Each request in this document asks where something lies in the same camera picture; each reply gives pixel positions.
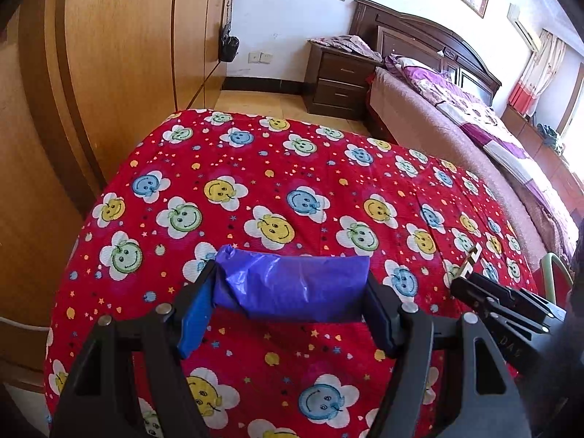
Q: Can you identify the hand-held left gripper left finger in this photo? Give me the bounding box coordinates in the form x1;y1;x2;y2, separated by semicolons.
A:
50;259;219;438

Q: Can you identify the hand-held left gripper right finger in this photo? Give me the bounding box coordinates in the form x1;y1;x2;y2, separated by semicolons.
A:
362;271;532;438

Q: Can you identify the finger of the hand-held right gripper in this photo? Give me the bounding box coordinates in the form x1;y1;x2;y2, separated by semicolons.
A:
451;273;567;322
476;302;554;335

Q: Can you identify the red bin with green rim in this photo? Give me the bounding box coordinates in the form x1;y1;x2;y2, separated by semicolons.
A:
539;252;576;304

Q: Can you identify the purple plastic bag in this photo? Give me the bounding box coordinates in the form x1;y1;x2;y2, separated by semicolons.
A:
214;245;371;322

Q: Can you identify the dark clothes heap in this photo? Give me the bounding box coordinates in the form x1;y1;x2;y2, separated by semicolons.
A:
536;123;564;152

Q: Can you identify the low wooden window cabinet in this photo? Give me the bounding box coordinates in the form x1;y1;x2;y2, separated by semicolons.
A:
502;105;584;220

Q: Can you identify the red smiley flower tablecloth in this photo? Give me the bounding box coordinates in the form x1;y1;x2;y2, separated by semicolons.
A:
43;108;539;438

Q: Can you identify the purple patchwork quilt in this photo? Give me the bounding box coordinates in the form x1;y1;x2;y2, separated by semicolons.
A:
385;53;580;220

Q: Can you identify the bed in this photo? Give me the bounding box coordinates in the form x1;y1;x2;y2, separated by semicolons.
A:
365;55;584;274

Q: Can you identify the patterned curtain with red hem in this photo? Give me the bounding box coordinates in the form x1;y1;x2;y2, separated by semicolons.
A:
508;28;567;117

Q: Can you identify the dark wooden nightstand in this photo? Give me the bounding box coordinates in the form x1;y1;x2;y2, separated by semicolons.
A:
305;39;383;122

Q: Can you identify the dark wooden headboard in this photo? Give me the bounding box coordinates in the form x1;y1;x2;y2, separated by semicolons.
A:
349;0;503;108

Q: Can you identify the black hanging bag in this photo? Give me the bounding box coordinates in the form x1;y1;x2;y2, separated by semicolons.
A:
219;0;240;62

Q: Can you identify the pile of pink clothes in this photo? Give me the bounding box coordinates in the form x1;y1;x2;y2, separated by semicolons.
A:
312;34;383;61

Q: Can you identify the wooden wardrobe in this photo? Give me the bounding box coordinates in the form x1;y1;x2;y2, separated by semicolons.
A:
0;0;235;388

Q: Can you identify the white cable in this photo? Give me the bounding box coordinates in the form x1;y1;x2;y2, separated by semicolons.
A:
0;314;49;333

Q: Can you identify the wall air conditioner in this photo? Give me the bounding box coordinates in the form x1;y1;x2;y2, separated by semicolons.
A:
507;4;543;51

